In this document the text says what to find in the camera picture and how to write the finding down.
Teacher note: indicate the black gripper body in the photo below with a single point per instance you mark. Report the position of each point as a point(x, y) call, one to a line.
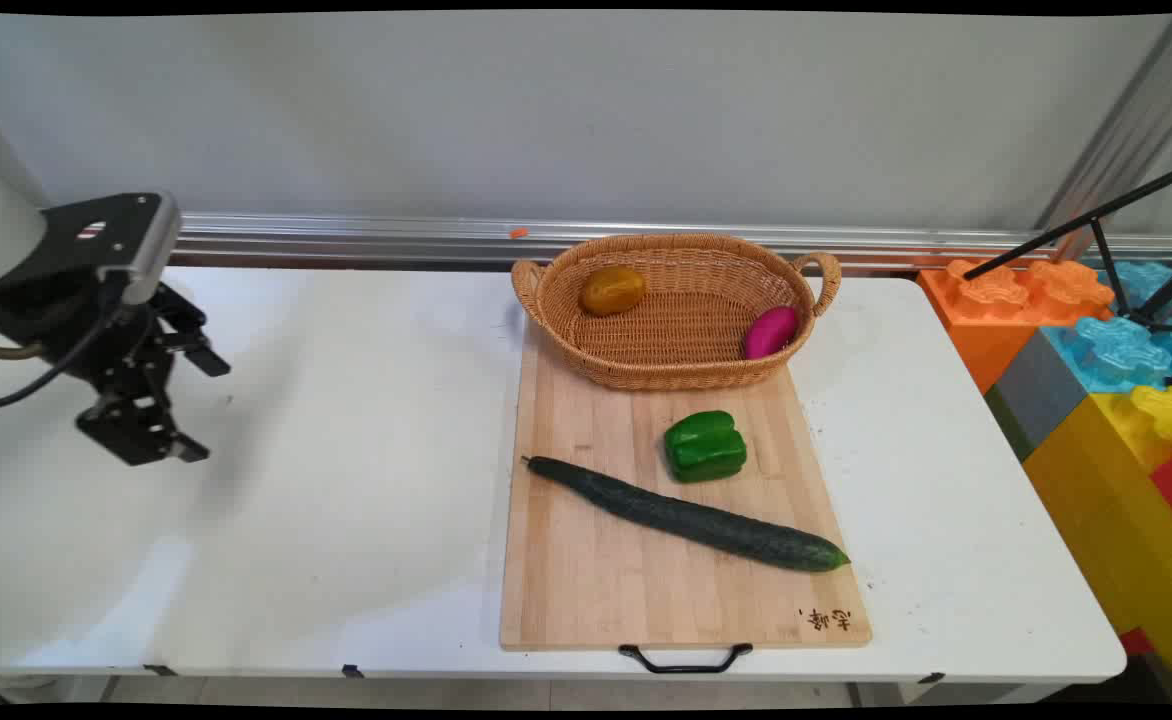
point(76, 335)

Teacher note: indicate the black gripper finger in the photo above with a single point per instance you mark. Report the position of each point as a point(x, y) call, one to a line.
point(141, 432)
point(191, 335)

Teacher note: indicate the horizontal aluminium rail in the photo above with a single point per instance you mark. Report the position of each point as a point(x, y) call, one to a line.
point(396, 238)

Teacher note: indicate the yellow toy mango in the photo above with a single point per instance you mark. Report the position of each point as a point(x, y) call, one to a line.
point(613, 290)

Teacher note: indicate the woven wicker basket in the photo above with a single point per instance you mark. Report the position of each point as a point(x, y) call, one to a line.
point(676, 320)

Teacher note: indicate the grey giant building block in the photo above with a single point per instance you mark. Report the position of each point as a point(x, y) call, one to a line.
point(1036, 395)

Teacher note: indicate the wooden cutting board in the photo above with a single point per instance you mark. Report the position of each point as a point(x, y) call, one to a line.
point(596, 560)

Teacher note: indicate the yellow giant building block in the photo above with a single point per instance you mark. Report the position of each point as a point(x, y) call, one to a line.
point(1116, 520)

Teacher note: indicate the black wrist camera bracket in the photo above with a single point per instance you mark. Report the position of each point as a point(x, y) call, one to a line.
point(86, 240)

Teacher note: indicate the orange giant building block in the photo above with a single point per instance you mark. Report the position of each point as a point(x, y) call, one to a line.
point(996, 310)

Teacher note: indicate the black tripod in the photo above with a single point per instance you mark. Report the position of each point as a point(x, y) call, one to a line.
point(1096, 215)

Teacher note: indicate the green toy bell pepper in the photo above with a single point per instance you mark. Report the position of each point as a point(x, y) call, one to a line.
point(704, 447)

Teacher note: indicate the blue giant building block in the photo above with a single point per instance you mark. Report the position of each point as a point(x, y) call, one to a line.
point(1121, 350)

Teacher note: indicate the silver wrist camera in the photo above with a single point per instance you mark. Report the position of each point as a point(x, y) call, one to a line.
point(154, 250)

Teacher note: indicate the magenta toy sweet potato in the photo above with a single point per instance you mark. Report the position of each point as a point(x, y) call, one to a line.
point(770, 332)

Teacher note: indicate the dark green toy cucumber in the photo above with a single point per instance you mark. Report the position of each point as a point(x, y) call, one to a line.
point(691, 518)

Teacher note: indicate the diagonal aluminium profile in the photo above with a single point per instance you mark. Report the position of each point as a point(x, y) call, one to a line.
point(1126, 130)

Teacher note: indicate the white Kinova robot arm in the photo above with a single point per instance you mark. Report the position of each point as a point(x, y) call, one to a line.
point(4, 225)

